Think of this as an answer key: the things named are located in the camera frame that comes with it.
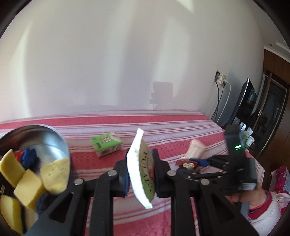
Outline beige snack packet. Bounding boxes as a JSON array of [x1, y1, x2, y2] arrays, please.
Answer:
[[184, 139, 206, 159]]

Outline red candy wrapper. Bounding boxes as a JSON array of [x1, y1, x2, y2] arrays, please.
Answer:
[[175, 159, 200, 171]]

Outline yellow sponge block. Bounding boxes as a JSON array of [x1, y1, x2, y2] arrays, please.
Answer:
[[13, 169, 47, 211]]

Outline white green snack sachet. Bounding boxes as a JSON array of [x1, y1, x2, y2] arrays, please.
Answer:
[[126, 128, 155, 209]]

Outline green tissue pack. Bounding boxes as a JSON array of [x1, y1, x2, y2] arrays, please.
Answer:
[[90, 132, 123, 157]]

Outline yellow green scrub sponge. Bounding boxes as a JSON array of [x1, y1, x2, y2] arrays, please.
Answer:
[[0, 149, 26, 188]]

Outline red white sleeve forearm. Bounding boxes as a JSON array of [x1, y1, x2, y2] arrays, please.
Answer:
[[246, 191, 289, 235]]

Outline person's right hand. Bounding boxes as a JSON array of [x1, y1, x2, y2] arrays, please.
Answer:
[[225, 193, 241, 204]]

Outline white cups on shelf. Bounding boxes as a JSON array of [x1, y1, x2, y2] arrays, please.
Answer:
[[239, 122, 255, 147]]

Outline black monitor screen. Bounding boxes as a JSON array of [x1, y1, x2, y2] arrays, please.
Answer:
[[227, 78, 258, 125]]

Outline round metal tin tray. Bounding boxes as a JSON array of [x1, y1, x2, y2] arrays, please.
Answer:
[[0, 124, 71, 236]]

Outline red white striped tablecloth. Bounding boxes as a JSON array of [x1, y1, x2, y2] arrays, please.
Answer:
[[0, 109, 266, 236]]

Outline black power cable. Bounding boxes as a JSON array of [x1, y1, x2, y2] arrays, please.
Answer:
[[210, 79, 221, 122]]

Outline white charger cable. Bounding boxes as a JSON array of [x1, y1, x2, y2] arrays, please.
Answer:
[[217, 80, 232, 124]]

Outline wall power socket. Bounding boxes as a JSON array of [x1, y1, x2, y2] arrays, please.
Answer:
[[215, 70, 228, 86]]

